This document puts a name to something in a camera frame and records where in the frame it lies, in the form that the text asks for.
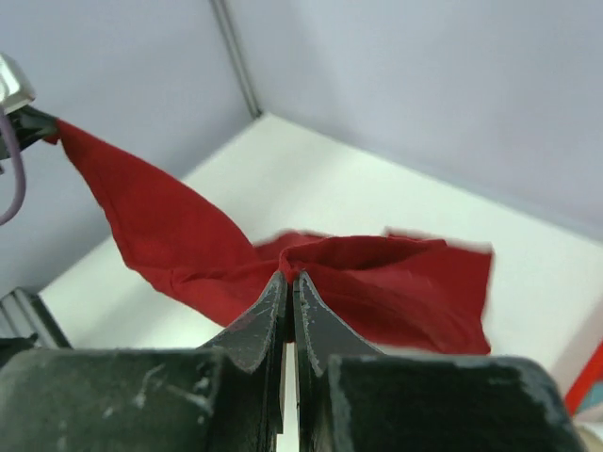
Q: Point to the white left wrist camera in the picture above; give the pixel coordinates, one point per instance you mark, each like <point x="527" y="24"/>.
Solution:
<point x="16" y="91"/>

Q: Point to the red plastic bin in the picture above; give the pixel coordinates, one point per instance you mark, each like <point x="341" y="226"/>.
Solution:
<point x="585" y="395"/>

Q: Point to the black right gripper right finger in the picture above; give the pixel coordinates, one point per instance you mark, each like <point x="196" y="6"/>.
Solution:
<point x="353" y="397"/>

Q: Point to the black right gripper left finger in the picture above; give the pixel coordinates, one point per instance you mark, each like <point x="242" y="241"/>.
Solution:
<point x="225" y="395"/>

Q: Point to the aluminium frame rail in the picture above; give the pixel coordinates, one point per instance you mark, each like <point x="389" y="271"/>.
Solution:
<point x="24" y="315"/>

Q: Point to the dark red t-shirt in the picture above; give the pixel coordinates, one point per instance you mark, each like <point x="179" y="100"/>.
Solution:
<point x="394" y="289"/>

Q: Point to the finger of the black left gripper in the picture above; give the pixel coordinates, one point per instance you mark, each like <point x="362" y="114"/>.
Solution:
<point x="31" y="125"/>

